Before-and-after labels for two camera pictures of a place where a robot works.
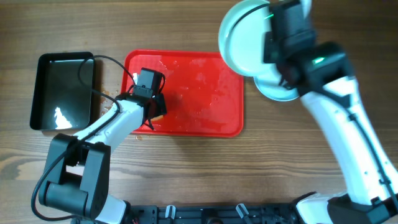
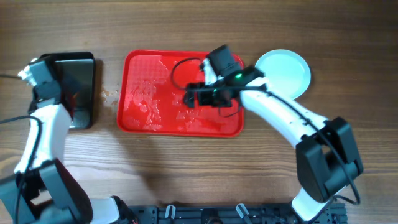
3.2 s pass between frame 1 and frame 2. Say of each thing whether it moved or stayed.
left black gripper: moved
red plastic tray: stayed
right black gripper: moved
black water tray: stayed
